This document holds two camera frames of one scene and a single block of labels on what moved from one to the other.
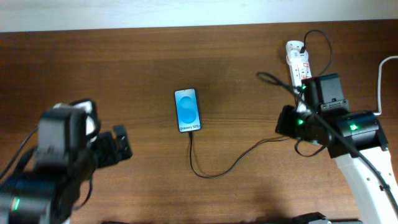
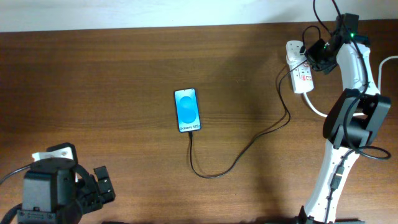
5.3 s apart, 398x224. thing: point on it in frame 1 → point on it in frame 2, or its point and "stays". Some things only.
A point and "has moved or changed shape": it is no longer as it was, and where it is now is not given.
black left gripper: (111, 154) → (96, 198)
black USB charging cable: (190, 134) has moved or changed shape
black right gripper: (283, 126) → (309, 53)
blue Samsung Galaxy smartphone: (187, 109) stays
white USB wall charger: (295, 55) stays
